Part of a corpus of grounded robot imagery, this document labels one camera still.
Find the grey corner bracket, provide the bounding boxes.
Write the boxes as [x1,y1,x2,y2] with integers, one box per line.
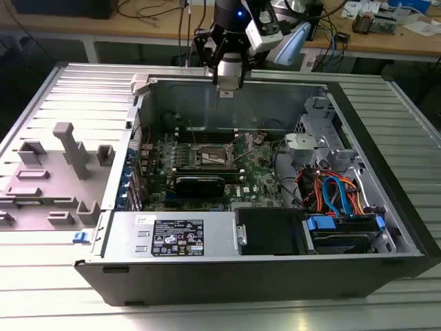
[130,73,153,97]

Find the black box on desk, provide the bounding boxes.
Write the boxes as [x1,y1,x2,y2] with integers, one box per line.
[12,0,116,21]

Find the perforated metal drive cage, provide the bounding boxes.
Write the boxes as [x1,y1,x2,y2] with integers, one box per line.
[294,96,347,152]

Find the silver power supply unit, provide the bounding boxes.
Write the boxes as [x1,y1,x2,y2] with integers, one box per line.
[101,210,241,259]

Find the black PC case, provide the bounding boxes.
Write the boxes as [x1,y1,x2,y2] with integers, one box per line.
[74,61,441,308]

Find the white printed leaflet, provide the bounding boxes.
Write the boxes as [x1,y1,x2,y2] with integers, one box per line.
[341,1,362,19]

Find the white paper sheets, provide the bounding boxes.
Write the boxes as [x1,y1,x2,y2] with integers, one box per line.
[402,19,441,38]

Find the red wire bundle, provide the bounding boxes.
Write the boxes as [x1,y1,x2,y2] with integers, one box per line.
[295,165,316,204]

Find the grey metal device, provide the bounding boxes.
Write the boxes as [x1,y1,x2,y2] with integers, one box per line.
[373,12,399,34]

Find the blue network cable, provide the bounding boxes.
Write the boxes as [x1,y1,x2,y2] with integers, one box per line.
[329,29,342,68]

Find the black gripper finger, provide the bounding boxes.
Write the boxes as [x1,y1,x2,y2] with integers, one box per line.
[193,28,222,87]
[237,40,251,88]

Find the grey parts rack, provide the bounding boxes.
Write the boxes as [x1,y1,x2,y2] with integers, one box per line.
[0,122,116,232]

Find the black cable bundle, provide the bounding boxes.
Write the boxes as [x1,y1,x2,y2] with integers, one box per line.
[271,139,307,210]

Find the CPU socket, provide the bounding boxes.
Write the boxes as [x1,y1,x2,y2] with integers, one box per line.
[194,142,239,167]

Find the black tower box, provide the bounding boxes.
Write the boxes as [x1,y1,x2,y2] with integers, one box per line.
[308,1,325,41]

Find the metal heat sink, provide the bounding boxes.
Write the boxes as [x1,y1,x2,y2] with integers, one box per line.
[351,9,376,34]

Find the wooden desk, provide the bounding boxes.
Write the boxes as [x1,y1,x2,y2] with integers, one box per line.
[0,0,441,65]

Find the black desk cable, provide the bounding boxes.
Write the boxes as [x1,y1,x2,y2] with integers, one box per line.
[116,0,165,29]

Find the green motherboard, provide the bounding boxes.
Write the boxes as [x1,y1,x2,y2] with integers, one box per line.
[139,132,289,212]

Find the orange wire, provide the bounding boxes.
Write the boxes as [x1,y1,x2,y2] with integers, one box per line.
[346,177,368,217]
[308,172,334,213]

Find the silver CPU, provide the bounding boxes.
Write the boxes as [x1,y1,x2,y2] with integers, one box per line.
[216,76,239,98]

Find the black graphics card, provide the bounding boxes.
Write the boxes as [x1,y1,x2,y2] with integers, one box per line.
[174,176,227,199]

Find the hard disk in blue carrier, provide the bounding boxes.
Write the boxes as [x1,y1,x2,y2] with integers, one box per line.
[302,213,386,255]

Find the blue wire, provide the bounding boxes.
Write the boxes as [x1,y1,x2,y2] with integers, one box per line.
[322,174,358,219]

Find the blue cardboard box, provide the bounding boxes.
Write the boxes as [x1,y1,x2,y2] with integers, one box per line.
[387,0,433,17]

